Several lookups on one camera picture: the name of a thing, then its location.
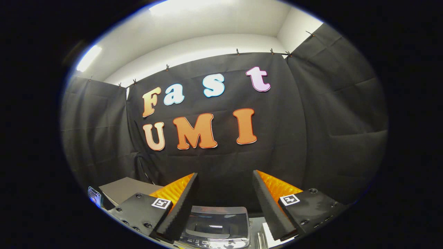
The smartphone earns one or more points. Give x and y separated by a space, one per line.
94 197

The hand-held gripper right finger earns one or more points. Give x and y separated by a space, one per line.
268 204

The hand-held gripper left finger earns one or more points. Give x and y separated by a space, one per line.
185 204

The black backdrop cloth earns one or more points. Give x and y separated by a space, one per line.
277 138

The white ribbed panel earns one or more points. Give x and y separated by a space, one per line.
266 237

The grey washing machine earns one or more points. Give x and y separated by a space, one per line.
207 244

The ceiling light panel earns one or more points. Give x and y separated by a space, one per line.
88 58

